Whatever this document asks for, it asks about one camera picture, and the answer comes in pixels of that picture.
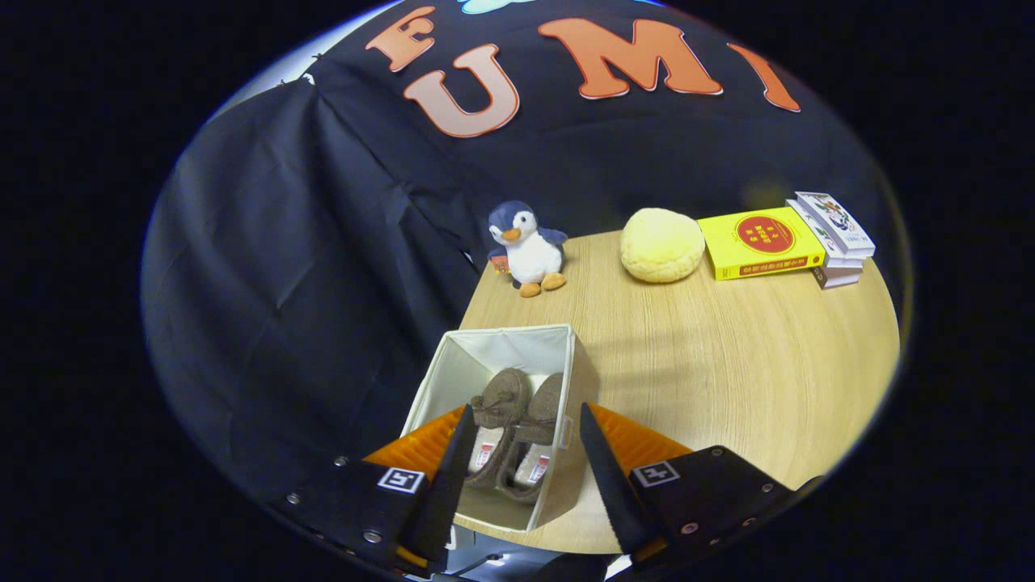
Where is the yellow bun-shaped plush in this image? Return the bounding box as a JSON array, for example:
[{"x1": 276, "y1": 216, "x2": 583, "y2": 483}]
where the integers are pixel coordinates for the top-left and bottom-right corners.
[{"x1": 620, "y1": 208, "x2": 706, "y2": 284}]

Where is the beige fabric storage box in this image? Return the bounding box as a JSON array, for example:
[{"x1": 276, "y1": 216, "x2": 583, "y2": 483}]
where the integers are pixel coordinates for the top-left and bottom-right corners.
[{"x1": 400, "y1": 323, "x2": 601, "y2": 534}]

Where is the brown-edged book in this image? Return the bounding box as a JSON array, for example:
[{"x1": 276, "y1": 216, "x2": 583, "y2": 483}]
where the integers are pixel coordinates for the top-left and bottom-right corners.
[{"x1": 811, "y1": 265, "x2": 863, "y2": 290}]

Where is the penguin plush toy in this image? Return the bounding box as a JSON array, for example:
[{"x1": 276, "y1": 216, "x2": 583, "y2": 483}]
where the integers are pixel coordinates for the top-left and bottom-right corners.
[{"x1": 487, "y1": 200, "x2": 569, "y2": 298}]

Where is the brown fuzzy shoe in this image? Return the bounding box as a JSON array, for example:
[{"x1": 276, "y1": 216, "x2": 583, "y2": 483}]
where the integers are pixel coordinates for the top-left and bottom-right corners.
[
  {"x1": 463, "y1": 368, "x2": 533, "y2": 491},
  {"x1": 496, "y1": 372, "x2": 567, "y2": 504}
]

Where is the yellow book with red circle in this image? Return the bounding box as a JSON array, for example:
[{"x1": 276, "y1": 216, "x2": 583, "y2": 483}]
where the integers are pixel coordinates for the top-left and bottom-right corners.
[{"x1": 697, "y1": 206, "x2": 827, "y2": 281}]

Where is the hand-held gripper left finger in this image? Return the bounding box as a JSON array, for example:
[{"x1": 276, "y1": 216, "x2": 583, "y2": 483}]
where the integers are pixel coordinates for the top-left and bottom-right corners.
[{"x1": 283, "y1": 404, "x2": 479, "y2": 576}]

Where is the white book with illustrated cover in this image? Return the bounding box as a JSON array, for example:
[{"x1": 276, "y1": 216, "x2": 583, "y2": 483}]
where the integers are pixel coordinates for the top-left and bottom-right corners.
[{"x1": 794, "y1": 191, "x2": 877, "y2": 259}]

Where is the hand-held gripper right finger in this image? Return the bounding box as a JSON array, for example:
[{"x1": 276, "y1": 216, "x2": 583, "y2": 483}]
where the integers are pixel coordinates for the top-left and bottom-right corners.
[{"x1": 579, "y1": 402, "x2": 822, "y2": 571}]

